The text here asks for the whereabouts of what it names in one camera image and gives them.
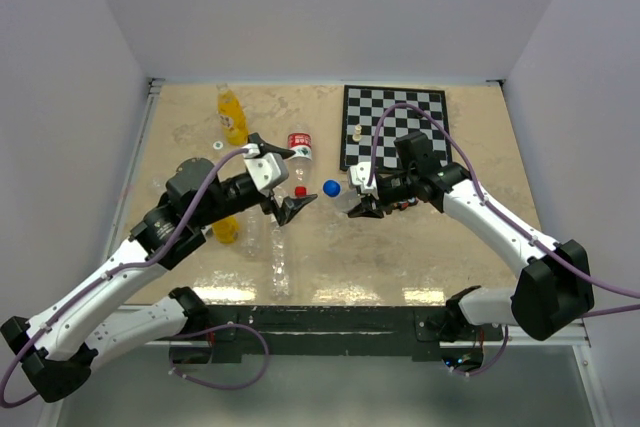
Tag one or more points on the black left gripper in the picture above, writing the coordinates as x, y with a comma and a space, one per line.
288, 209

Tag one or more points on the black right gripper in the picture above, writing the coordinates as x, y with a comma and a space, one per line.
369, 207

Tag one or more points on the blue cap Pepsi bottle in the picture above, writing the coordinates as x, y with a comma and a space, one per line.
343, 196

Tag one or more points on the yellow tea bottle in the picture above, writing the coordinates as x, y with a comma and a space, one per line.
231, 115

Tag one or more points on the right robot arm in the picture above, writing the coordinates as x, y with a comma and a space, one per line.
551, 290

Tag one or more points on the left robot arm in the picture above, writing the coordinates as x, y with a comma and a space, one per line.
59, 348

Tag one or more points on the red label clear bottle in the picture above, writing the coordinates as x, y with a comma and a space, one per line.
299, 140

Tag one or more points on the upright clear bottle white cap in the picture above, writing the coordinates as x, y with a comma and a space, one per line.
251, 234

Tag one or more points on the long clear crushed bottle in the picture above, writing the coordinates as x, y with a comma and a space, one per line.
280, 261

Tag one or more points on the cartoon fridge magnet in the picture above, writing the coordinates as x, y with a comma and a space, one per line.
403, 205

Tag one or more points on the white chess piece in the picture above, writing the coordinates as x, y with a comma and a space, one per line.
357, 134

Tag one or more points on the black white chessboard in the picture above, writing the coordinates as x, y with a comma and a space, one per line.
365, 105

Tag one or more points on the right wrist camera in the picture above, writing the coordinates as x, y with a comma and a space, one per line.
361, 177

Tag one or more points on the black base frame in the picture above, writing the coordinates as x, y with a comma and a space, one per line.
412, 332

